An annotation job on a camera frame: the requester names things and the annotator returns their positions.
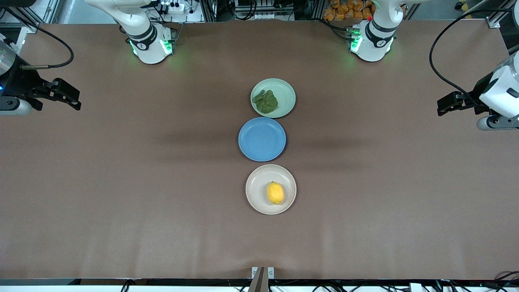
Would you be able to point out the beige plate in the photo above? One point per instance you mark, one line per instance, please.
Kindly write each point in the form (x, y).
(255, 188)

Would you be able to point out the blue plate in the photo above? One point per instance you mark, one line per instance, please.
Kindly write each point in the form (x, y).
(262, 139)

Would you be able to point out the yellow lemon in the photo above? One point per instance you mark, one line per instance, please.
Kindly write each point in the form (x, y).
(275, 193)

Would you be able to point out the white plug box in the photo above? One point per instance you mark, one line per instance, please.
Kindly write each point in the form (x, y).
(415, 288)

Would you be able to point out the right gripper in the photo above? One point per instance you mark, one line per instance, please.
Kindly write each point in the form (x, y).
(19, 83)

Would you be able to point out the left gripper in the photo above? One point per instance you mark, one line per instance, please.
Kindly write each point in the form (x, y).
(475, 94)

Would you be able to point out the green lettuce leaf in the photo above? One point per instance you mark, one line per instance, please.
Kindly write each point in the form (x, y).
(265, 102)

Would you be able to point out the brown camera post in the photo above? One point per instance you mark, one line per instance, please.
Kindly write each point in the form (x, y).
(259, 284)

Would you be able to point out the white power strip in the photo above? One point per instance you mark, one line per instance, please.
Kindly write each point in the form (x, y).
(174, 7)

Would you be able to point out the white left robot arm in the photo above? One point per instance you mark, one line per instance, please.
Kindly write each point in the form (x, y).
(373, 40)

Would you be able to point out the silver table bracket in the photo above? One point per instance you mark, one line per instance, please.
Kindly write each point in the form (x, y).
(271, 272)
(254, 272)

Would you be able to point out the aluminium frame profile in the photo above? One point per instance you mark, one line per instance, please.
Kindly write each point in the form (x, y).
(502, 12)

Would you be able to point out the light green plate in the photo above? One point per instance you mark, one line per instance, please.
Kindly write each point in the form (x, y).
(284, 91)

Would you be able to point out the orange snack bags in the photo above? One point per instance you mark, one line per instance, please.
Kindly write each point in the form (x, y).
(340, 10)

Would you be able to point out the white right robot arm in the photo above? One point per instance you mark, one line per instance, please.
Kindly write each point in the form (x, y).
(148, 44)

